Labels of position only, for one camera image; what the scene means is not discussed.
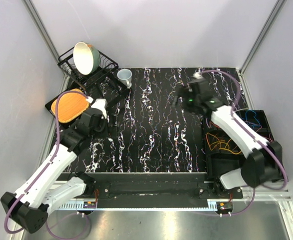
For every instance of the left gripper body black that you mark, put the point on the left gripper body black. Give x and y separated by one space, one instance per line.
101 132

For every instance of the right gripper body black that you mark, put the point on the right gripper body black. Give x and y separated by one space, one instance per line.
188 102

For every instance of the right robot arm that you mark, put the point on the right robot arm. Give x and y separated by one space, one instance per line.
262 157

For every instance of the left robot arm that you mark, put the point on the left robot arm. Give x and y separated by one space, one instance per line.
32 203

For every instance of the orange woven mat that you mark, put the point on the orange woven mat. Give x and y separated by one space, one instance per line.
72 105

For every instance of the light blue cup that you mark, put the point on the light blue cup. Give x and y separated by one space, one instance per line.
125 77

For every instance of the cream and green bowl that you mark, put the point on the cream and green bowl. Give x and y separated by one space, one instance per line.
86 58

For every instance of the black compartment organizer tray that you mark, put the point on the black compartment organizer tray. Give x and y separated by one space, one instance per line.
221 153

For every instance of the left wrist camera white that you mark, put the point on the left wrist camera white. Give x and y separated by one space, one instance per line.
98 108

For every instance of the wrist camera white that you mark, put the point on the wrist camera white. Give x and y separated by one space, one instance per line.
98 108
197 75

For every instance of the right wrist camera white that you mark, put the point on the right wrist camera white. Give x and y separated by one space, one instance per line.
197 75

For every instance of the black wire dish rack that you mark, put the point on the black wire dish rack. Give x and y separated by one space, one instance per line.
101 83

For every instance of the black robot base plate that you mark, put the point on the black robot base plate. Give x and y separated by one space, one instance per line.
156 191

